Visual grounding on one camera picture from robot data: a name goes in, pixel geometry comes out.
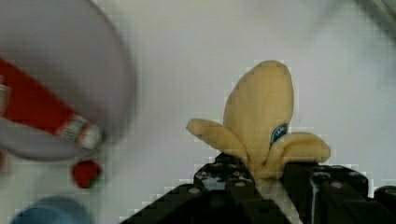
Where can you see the red plush ketchup bottle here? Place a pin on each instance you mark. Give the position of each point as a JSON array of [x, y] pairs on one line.
[[27, 102]]

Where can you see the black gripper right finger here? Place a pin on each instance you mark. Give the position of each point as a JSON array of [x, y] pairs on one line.
[[334, 194]]

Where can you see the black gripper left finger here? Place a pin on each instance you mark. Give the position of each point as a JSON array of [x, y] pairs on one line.
[[222, 192]]

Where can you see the red strawberry toy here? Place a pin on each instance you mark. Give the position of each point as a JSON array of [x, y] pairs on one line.
[[86, 173]]

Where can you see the yellow plush banana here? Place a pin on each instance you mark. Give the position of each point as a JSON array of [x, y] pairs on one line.
[[255, 124]]

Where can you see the lilac oval plate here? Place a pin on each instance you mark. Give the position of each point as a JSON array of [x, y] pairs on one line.
[[72, 48]]

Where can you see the blue bowl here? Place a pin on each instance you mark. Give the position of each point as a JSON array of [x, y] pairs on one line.
[[53, 210]]

